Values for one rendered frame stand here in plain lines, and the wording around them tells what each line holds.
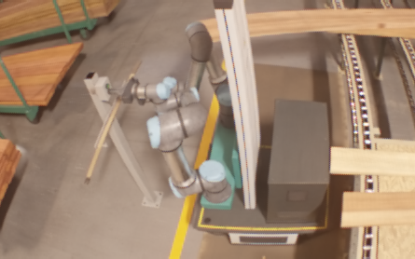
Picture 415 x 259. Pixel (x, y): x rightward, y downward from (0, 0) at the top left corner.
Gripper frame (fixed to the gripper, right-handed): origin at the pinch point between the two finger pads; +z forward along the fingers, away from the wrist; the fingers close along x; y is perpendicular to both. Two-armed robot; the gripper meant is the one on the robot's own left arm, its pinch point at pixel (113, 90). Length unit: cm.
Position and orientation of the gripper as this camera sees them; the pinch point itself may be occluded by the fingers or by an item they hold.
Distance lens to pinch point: 184.9
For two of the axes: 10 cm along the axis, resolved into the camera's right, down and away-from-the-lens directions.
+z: -9.6, -0.7, 2.6
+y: -1.7, -5.9, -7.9
